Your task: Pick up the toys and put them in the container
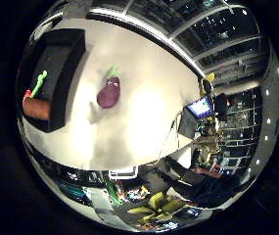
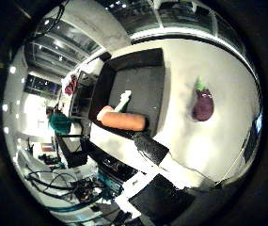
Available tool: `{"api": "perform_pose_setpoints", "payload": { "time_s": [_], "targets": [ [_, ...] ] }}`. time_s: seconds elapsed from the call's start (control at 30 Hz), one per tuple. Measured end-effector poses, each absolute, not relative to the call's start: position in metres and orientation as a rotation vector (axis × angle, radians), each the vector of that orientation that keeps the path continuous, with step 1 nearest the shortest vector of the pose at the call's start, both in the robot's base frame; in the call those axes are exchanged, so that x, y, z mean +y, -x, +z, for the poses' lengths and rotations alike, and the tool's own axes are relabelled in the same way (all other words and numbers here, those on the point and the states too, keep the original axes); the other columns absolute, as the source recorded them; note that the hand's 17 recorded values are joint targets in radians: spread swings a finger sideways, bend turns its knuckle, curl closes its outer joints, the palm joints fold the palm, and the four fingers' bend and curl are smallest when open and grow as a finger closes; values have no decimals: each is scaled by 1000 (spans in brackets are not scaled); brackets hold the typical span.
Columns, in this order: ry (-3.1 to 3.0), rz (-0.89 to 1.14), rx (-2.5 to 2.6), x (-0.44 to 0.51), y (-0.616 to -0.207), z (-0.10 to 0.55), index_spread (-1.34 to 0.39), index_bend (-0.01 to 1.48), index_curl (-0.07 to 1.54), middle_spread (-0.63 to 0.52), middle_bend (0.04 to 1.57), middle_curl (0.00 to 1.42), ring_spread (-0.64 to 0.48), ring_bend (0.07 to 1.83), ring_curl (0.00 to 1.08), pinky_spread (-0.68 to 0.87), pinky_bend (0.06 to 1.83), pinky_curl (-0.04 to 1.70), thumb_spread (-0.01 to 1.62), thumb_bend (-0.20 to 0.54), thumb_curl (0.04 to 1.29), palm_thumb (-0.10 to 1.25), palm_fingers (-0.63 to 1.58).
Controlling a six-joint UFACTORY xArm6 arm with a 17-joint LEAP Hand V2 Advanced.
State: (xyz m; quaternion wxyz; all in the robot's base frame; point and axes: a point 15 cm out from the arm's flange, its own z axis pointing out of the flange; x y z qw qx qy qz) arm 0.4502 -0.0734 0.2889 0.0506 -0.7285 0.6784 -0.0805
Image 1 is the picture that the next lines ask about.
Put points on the purple eggplant plush toy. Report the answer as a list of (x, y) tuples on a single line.
[(109, 93)]

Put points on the orange carrot plush toy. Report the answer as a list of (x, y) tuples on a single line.
[(36, 106)]

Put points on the black rectangular container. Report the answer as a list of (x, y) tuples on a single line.
[(60, 75)]

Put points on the yellow and black device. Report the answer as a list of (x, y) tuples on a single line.
[(208, 83)]

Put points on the computer monitor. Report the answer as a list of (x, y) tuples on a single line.
[(199, 109)]

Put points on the yellow chair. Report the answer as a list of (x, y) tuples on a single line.
[(162, 205)]

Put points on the person in dark clothes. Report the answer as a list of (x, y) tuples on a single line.
[(207, 186)]

